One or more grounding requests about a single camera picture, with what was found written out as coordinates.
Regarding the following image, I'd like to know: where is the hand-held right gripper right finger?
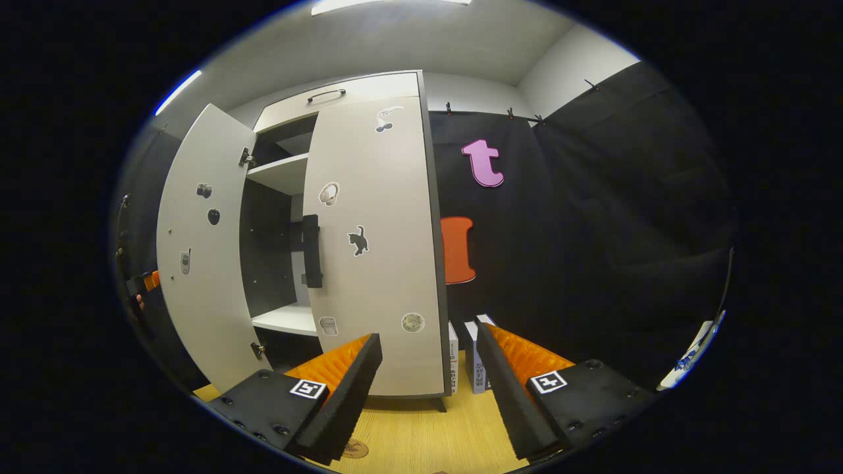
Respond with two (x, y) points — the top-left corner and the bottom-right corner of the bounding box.
(476, 321), (659, 461)

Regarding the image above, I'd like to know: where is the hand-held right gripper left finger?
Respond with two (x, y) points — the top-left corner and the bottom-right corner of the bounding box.
(204, 332), (384, 465)

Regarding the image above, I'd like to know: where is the white cabinet door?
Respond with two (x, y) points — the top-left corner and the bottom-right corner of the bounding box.
(156, 103), (272, 394)
(302, 96), (449, 398)

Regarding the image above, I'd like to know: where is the white cabinet shelf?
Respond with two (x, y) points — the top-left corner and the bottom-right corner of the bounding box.
(246, 153), (310, 196)
(251, 303), (319, 337)

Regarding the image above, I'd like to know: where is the white cabinet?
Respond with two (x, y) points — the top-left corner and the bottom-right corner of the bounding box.
(238, 70), (455, 412)

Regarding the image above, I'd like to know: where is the white blue printed object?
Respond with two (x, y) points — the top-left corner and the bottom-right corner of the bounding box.
(657, 309), (727, 391)

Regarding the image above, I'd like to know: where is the black backdrop cloth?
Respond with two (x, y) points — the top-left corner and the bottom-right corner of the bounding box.
(115, 59), (738, 390)

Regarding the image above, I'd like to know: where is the long ceiling light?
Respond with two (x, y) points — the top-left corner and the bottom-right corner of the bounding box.
(155, 69), (204, 117)
(311, 0), (472, 16)

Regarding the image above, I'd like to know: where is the white cabinet drawer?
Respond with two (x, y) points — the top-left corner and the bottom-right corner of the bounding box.
(253, 71), (422, 134)

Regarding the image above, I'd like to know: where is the black door handle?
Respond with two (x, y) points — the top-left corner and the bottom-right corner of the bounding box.
(302, 214), (324, 289)

